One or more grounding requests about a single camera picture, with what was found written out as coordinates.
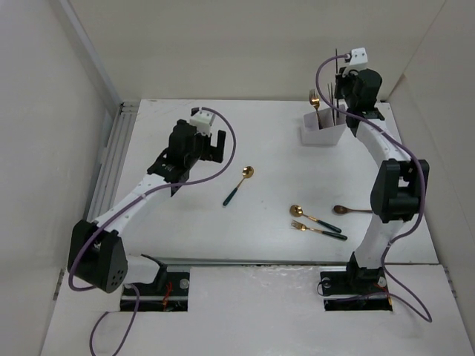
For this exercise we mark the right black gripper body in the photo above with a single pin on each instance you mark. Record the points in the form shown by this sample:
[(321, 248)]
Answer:
[(346, 86)]

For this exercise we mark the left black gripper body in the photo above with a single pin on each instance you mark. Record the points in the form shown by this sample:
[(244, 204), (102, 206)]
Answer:
[(202, 149)]

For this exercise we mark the silver chopstick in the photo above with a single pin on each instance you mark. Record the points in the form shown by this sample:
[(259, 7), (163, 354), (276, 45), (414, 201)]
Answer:
[(331, 97)]

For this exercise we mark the gold fork green handle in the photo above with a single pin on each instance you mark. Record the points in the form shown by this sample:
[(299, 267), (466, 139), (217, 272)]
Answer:
[(301, 227), (314, 100)]

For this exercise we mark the gold spoon green handle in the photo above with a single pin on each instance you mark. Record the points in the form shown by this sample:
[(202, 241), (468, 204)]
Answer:
[(247, 173), (297, 211)]

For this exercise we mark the black chopstick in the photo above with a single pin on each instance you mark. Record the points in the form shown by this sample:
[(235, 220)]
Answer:
[(335, 101)]

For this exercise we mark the brown wooden spoon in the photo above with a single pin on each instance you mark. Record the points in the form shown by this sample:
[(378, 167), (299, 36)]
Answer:
[(340, 209)]

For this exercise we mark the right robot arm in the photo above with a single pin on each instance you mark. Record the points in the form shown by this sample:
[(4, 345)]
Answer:
[(398, 191)]

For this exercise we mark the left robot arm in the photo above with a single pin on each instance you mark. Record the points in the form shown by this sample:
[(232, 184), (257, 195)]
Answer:
[(98, 255)]

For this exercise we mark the white three-slot utensil container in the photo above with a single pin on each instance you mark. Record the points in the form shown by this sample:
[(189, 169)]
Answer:
[(323, 128)]

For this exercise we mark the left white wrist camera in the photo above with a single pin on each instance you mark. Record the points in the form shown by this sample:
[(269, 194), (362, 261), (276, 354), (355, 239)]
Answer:
[(203, 120)]

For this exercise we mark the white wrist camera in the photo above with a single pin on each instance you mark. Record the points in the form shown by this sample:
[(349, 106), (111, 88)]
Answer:
[(203, 120), (354, 61)]

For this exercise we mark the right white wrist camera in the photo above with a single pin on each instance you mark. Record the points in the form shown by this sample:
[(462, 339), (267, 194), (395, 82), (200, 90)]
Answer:
[(354, 61)]

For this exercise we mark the aluminium rail frame left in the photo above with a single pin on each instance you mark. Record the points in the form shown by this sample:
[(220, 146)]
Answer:
[(110, 161)]

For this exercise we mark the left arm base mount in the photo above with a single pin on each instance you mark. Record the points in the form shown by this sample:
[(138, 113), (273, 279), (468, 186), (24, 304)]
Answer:
[(170, 294)]

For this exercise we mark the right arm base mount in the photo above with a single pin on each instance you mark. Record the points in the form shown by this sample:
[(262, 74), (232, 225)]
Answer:
[(344, 292)]

